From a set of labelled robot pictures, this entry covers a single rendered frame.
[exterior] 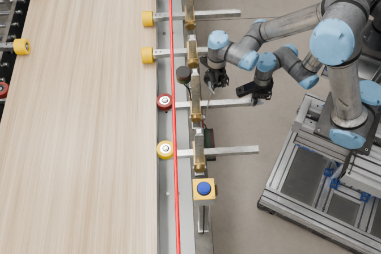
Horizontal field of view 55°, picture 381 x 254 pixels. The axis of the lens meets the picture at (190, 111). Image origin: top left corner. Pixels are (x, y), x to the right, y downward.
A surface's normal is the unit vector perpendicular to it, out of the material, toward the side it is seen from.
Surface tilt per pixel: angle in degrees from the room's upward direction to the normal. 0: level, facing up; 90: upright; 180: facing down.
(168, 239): 0
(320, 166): 0
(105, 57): 0
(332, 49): 83
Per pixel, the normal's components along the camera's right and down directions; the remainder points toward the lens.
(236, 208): -0.02, -0.51
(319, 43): -0.57, 0.64
